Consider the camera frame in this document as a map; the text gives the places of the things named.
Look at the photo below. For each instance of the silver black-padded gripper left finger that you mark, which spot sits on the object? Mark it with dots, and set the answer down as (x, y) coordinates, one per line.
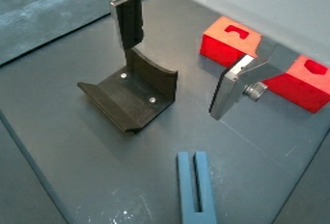
(128, 12)

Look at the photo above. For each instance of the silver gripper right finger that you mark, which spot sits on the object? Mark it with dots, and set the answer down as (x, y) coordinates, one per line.
(242, 79)

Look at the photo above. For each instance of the blue double-square peg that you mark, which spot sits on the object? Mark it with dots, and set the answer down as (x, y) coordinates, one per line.
(196, 192)

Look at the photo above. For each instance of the red shape-hole board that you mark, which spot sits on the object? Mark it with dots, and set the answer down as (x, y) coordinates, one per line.
(304, 84)

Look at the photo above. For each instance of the black curved bracket holder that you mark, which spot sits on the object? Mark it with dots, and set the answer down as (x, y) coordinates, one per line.
(136, 94)

